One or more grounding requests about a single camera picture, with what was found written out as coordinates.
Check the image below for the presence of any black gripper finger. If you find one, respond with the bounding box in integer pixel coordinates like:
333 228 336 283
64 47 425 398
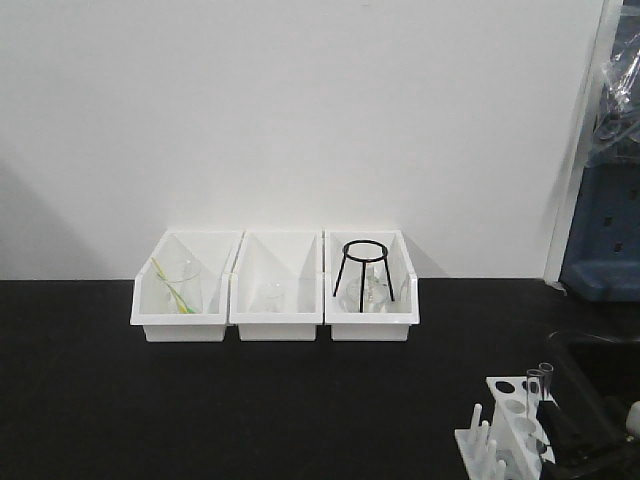
536 400 585 466
543 461 600 480

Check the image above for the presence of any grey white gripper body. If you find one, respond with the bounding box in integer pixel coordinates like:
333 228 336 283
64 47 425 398
567 397 639 479

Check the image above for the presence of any white test tube rack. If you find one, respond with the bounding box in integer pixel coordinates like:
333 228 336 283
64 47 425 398
454 376 556 479

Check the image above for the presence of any clear glass test tube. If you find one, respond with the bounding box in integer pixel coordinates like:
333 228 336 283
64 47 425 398
525 368 544 421
538 362 554 400

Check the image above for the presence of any grey pegboard drying rack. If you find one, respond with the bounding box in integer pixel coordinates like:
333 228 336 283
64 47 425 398
558 0 640 303

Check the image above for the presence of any black lab sink basin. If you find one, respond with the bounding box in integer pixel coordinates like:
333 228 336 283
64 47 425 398
547 331 639 432

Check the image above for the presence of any clear glass flask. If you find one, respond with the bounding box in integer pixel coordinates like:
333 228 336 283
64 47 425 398
340 278 391 313

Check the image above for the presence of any white right storage bin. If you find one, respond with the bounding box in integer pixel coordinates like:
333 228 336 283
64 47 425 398
324 230 420 341

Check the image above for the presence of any white storage bin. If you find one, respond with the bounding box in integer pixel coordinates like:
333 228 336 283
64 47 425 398
130 230 244 342
229 231 324 341
324 230 420 341

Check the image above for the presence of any clear plastic bag of pegs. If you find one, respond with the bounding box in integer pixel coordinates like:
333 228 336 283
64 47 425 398
587 1 639 167

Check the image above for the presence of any white middle storage bin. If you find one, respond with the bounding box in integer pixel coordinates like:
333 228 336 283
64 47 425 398
229 231 324 341

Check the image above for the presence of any small clear glass beaker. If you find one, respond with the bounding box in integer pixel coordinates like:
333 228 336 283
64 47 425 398
257 282 286 313

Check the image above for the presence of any white left storage bin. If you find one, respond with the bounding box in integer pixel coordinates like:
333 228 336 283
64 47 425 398
130 230 244 342

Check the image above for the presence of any clear beaker with yellow stick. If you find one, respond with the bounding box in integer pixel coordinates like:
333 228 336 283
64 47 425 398
151 257 203 314

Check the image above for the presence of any black wire tripod stand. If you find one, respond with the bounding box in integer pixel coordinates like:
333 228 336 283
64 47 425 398
332 239 395 303

